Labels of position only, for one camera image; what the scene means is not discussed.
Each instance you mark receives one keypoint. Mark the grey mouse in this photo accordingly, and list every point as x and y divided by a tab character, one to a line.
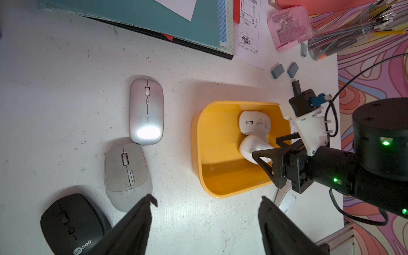
127	176

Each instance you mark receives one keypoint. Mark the black mouse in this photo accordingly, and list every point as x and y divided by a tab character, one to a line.
73	225

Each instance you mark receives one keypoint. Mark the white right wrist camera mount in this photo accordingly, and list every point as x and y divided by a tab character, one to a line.
311	127

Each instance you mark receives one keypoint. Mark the printed instruction sheet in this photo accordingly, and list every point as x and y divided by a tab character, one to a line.
251	36

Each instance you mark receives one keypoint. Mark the green folder stack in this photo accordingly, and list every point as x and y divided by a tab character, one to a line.
209	30

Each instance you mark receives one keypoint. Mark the silver slim mouse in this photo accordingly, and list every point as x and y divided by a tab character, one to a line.
146	112

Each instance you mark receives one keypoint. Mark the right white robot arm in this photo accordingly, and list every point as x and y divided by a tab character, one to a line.
376	172

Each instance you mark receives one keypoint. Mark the yellow storage box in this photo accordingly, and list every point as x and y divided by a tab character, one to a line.
215	139

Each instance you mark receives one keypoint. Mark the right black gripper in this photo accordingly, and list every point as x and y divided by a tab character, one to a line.
286	162

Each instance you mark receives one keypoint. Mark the white paper sheet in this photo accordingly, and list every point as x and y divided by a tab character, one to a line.
184	8

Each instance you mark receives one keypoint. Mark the pen cup with pens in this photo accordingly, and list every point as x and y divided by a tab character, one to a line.
380	18

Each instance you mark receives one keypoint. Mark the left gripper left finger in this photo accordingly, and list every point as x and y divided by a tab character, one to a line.
130	235

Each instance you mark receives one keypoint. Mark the pink transparent clip box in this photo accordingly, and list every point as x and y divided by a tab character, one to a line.
290	27

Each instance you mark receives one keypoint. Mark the white mouse in box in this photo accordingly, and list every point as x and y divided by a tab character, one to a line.
253	143
254	122

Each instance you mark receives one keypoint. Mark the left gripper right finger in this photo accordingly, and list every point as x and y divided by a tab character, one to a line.
281	236

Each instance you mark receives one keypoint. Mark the grey eraser block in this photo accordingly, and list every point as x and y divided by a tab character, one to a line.
292	70
277	71

